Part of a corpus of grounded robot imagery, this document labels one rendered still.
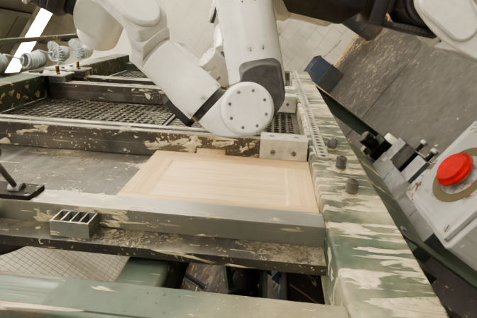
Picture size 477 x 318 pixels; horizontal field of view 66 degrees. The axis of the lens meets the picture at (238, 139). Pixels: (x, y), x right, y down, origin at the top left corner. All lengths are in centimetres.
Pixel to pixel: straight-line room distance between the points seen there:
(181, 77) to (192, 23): 572
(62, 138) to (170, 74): 63
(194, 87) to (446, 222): 36
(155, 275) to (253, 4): 45
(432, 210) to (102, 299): 38
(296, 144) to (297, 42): 528
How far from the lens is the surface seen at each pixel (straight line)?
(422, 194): 46
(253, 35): 56
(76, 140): 112
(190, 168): 91
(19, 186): 80
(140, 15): 56
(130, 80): 184
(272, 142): 97
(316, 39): 626
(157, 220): 68
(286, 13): 77
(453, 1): 84
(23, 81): 173
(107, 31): 61
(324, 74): 523
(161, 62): 56
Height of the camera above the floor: 117
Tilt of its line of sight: 6 degrees down
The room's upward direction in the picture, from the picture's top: 54 degrees counter-clockwise
